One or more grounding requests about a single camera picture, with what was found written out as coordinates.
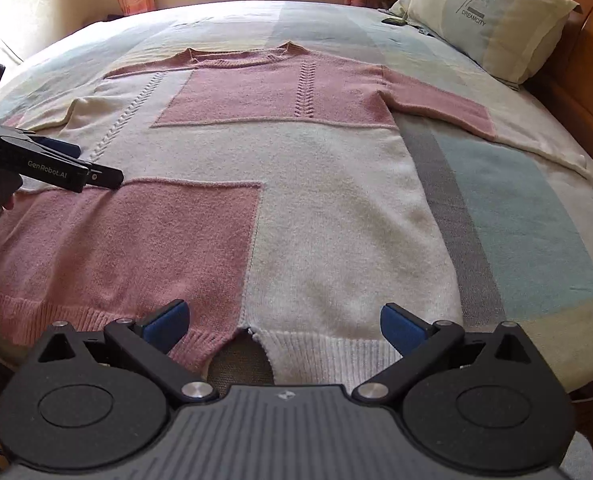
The patchwork pillow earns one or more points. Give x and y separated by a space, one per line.
510 39
400 8

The small dark object on bed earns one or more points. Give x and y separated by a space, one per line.
394 21

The pink and white knit sweater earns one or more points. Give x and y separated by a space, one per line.
251 199

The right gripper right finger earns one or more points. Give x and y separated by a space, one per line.
471 400

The patchwork pastel bed sheet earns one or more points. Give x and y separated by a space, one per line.
526 209

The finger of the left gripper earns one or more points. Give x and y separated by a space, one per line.
36 144
102 176

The far patchwork pillow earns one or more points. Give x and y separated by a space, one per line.
400 8

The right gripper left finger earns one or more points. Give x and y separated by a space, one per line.
88 400

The near patchwork pillow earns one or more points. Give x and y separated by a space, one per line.
510 39

